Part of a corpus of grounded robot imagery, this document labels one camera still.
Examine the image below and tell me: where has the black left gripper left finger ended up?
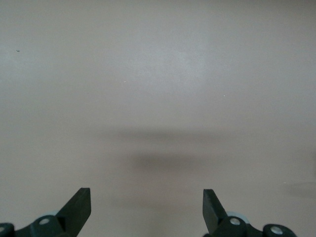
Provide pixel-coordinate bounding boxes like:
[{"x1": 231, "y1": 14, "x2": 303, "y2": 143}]
[{"x1": 0, "y1": 187, "x2": 92, "y2": 237}]

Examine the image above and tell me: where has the large table cover sheet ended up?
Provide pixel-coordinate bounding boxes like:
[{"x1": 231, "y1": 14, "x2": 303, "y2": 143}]
[{"x1": 0, "y1": 0, "x2": 316, "y2": 237}]

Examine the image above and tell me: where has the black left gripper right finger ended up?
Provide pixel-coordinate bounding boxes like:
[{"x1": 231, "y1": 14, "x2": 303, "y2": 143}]
[{"x1": 202, "y1": 189, "x2": 297, "y2": 237}]

